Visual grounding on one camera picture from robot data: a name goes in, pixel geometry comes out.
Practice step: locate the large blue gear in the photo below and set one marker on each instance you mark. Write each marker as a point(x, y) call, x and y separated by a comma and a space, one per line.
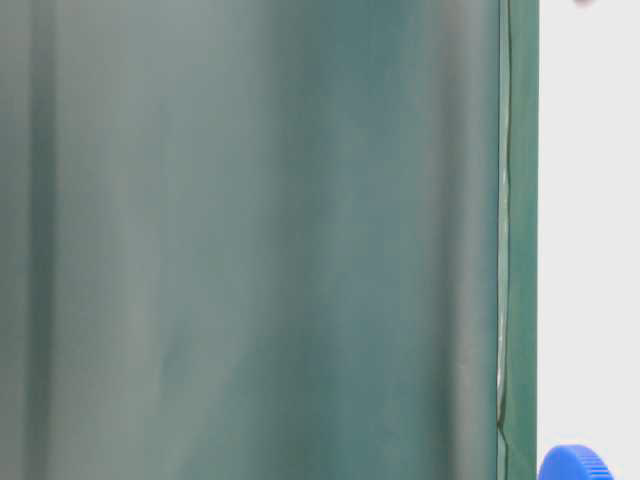
point(573, 462)

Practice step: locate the green table cloth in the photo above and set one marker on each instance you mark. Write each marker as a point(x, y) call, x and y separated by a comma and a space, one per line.
point(269, 239)

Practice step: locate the white rectangular board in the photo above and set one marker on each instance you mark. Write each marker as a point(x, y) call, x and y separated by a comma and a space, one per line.
point(588, 240)

